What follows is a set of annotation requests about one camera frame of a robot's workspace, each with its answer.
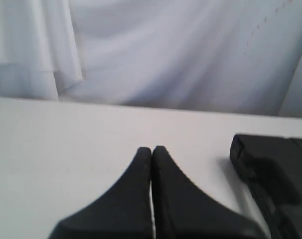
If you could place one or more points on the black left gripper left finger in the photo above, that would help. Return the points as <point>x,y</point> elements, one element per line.
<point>123,212</point>

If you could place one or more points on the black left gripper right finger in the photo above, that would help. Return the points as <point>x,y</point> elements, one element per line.
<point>183,211</point>

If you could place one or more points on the black plastic carrying case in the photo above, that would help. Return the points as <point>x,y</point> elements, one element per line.
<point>271,167</point>

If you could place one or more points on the white backdrop curtain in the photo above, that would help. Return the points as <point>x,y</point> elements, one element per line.
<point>235,56</point>

